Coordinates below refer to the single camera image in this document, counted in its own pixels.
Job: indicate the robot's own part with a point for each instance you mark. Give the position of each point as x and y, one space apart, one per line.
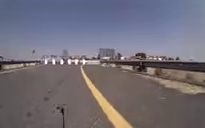
62 115

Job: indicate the sign on pole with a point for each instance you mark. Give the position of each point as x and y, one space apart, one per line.
33 52

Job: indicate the grey building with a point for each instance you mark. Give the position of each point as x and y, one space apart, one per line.
106 53

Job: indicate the tall pale building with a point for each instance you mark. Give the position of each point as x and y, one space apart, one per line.
65 54

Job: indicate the grey asphalt road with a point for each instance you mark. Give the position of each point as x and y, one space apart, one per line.
40 90

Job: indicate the metal guardrail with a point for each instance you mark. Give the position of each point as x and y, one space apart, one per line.
13 62
176 65

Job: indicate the low white wall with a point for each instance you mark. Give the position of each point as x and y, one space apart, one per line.
92 62

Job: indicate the row of white barriers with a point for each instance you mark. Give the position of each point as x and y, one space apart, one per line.
64 61

